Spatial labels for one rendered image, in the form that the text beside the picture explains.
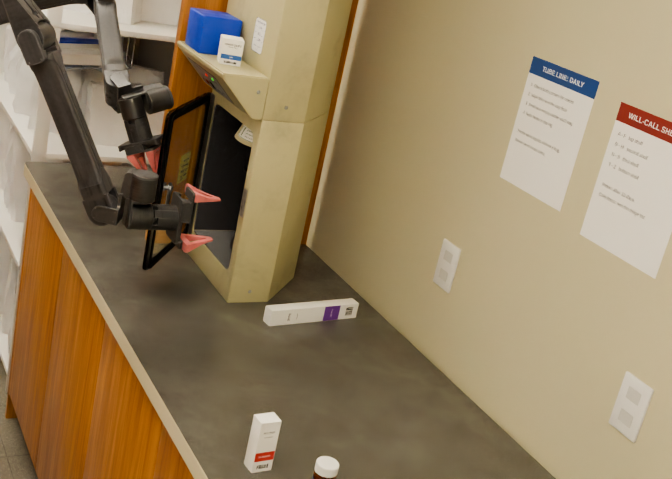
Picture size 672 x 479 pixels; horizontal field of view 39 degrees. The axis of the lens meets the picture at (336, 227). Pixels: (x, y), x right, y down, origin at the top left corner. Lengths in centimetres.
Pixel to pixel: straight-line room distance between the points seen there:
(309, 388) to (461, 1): 97
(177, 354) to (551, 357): 79
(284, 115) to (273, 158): 11
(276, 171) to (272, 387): 54
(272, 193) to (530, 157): 63
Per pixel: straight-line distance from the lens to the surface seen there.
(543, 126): 208
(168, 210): 211
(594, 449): 199
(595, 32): 200
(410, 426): 205
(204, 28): 233
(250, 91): 220
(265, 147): 226
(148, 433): 213
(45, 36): 205
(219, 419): 192
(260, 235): 235
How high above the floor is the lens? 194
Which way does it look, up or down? 19 degrees down
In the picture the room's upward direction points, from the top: 13 degrees clockwise
